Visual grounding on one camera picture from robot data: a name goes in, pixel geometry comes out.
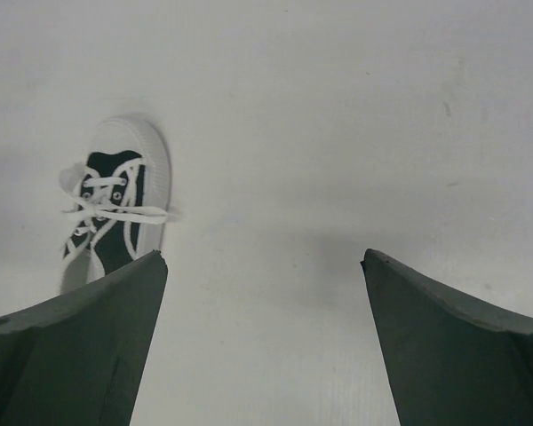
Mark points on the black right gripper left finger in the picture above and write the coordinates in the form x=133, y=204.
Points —
x=78, y=358

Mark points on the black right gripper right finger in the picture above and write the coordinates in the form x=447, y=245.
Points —
x=451, y=358

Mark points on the black white canvas sneaker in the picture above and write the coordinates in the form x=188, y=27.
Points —
x=117, y=140

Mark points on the white shoelace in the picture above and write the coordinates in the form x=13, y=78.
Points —
x=100, y=199

